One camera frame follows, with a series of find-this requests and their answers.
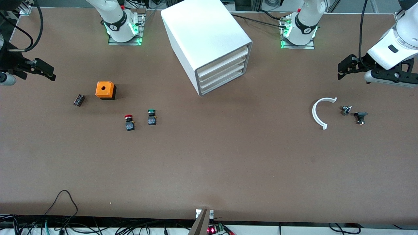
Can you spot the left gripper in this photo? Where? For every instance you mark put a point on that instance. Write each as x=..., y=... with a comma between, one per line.
x=364, y=61

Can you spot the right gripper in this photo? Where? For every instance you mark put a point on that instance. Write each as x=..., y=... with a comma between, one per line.
x=9, y=60

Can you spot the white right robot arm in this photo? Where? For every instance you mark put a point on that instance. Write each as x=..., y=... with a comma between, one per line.
x=117, y=19

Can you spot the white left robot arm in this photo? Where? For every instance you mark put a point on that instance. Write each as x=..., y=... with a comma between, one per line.
x=305, y=24

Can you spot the orange button box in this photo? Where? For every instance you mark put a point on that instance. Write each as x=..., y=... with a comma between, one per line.
x=104, y=88

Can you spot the red mushroom push button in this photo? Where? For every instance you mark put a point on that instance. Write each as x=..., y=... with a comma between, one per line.
x=129, y=123

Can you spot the green push button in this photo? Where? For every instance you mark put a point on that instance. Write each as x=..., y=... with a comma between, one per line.
x=152, y=119

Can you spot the white drawer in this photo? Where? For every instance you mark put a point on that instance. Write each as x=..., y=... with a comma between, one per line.
x=222, y=62
x=223, y=76
x=223, y=83
x=223, y=69

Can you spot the white drawer cabinet housing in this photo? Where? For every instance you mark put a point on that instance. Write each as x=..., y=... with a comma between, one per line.
x=202, y=29

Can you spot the small metal fitting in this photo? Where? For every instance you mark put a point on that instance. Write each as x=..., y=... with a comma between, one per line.
x=346, y=110

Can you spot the small black terminal block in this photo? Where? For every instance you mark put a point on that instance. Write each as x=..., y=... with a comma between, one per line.
x=79, y=100

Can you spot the circuit board with red light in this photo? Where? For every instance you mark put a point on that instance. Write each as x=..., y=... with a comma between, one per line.
x=217, y=229

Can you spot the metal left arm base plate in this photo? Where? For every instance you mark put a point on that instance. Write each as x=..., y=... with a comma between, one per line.
x=310, y=46

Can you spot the white semicircular plastic bracket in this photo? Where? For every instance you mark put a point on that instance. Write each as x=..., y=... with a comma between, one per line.
x=314, y=112

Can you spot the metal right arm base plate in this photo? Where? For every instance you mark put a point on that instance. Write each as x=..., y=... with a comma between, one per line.
x=141, y=27

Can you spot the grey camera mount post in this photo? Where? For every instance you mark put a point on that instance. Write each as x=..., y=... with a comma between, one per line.
x=200, y=223

